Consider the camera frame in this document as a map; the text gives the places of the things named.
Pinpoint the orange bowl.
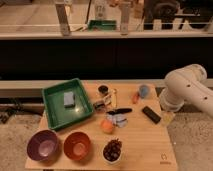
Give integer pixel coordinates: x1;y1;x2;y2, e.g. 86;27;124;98
63;132;91;161

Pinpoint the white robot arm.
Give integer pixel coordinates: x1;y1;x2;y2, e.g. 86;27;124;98
159;64;213;117

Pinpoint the yellow banana toy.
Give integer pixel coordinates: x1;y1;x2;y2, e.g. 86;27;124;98
111;89;117;108

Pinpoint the small metal can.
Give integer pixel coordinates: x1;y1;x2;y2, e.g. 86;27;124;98
93;100;106;111

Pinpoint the orange carrot toy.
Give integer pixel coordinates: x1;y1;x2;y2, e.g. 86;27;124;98
132;92;139;104

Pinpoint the blue white crumpled packet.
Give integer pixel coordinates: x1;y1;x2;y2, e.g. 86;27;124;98
107;114;127;128

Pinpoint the blue cup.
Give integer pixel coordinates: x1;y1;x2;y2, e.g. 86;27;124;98
139;85;150;98

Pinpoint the blue sponge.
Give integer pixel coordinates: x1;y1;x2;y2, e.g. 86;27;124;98
64;91;75;107

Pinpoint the orange fruit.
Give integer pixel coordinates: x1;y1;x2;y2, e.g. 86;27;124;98
101;119;114;134

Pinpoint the green plastic tray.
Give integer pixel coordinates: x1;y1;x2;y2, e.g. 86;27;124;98
42;78;93;131

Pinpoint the black rectangular remote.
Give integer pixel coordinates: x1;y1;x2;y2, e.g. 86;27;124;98
142;106;161;124

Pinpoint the background green tray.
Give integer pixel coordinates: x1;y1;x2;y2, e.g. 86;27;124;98
88;20;117;30

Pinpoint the white bowl of dark fruit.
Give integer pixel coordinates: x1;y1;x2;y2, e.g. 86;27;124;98
102;139;122;164

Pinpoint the purple bowl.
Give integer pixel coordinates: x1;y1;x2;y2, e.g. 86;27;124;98
27;130;59;162

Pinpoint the black handled knife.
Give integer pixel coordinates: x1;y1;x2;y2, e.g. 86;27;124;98
106;108;132;115

